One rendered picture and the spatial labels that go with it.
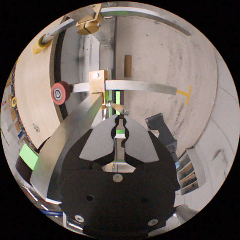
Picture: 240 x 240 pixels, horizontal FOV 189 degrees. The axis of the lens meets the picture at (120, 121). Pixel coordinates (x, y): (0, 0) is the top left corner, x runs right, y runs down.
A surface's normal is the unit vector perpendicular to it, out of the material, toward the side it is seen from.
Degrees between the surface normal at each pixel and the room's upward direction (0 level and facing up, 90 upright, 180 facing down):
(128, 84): 0
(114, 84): 0
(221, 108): 90
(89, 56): 0
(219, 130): 90
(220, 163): 90
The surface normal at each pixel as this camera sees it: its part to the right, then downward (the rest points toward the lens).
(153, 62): -0.03, 0.55
